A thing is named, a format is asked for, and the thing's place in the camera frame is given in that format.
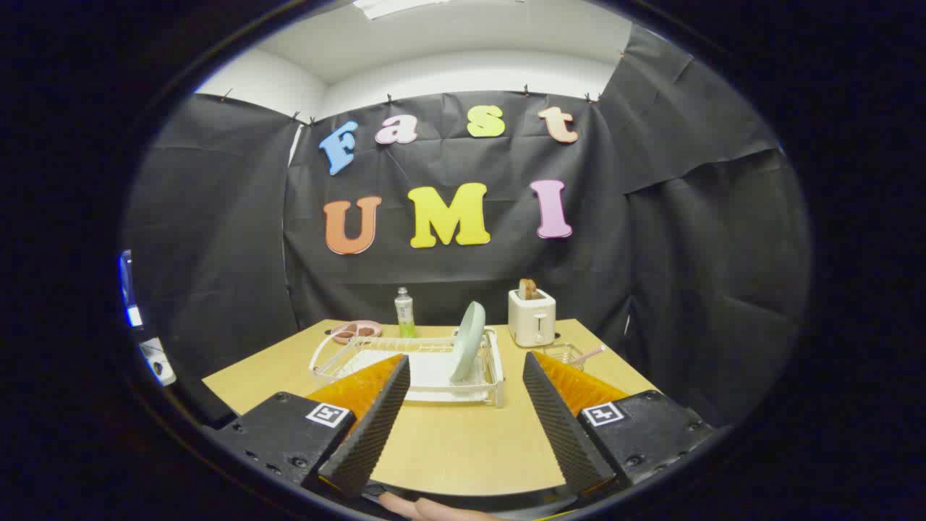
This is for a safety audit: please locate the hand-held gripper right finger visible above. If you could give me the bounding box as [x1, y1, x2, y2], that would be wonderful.
[522, 350, 717, 496]

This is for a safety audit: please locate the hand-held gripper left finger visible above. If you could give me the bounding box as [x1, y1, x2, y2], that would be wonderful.
[205, 353, 412, 500]

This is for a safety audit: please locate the clear wire basket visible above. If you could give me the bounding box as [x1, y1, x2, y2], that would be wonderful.
[539, 343, 585, 371]

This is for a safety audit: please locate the white wire dish rack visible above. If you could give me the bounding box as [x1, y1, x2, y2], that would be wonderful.
[309, 327, 505, 408]

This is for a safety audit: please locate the pale green plate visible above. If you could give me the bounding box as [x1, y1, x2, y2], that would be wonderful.
[449, 301, 487, 384]

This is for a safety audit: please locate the pink plate with food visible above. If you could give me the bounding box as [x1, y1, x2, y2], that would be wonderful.
[331, 321, 383, 344]

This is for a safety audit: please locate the cream toaster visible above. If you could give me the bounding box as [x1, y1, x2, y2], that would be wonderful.
[508, 289, 557, 348]

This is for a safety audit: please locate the green liquid clear bottle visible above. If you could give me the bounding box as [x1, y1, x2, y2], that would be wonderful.
[394, 287, 417, 339]

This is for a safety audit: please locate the black backdrop cloth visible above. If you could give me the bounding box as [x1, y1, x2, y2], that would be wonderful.
[123, 25, 811, 428]

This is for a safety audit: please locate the white device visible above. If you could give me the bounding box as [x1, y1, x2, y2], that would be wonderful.
[139, 338, 177, 386]

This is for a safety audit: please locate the blue lit screen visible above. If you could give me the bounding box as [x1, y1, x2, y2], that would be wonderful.
[119, 250, 143, 328]

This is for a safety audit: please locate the ceiling light panel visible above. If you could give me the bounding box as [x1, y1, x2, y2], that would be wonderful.
[353, 0, 525, 20]

